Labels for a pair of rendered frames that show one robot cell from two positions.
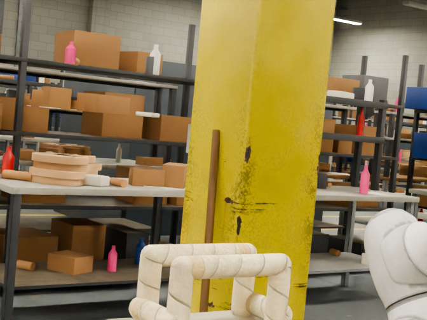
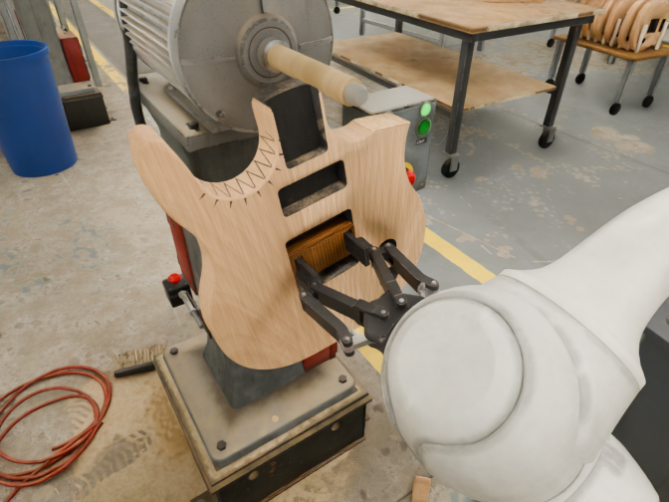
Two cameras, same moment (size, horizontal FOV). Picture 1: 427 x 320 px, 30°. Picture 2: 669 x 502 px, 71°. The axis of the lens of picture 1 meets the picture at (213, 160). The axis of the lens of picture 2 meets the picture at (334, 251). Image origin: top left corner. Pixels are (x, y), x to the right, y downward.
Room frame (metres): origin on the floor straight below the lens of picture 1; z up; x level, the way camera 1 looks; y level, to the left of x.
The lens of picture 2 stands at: (1.46, -0.16, 1.43)
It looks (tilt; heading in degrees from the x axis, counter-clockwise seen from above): 37 degrees down; 272
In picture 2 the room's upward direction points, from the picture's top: straight up
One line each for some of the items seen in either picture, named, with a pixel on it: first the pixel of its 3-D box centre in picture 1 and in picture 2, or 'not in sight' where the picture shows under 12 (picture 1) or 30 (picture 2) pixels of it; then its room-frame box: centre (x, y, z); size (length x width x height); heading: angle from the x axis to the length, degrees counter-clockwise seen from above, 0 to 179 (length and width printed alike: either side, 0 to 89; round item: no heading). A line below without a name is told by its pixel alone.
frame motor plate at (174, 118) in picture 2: not in sight; (214, 98); (1.74, -1.08, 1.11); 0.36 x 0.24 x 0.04; 126
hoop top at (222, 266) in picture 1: (233, 266); not in sight; (1.09, -0.04, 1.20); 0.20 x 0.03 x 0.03; 125
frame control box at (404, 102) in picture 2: not in sight; (356, 150); (1.45, -1.10, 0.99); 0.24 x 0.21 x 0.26; 126
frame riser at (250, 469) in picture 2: not in sight; (261, 397); (1.74, -1.08, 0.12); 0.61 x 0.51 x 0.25; 36
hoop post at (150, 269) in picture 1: (148, 288); not in sight; (1.11, 0.07, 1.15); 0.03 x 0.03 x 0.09
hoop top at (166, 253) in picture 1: (201, 254); not in sight; (1.16, 0.01, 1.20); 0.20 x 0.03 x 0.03; 125
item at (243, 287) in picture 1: (243, 284); not in sight; (1.21, -0.06, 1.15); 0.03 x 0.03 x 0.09
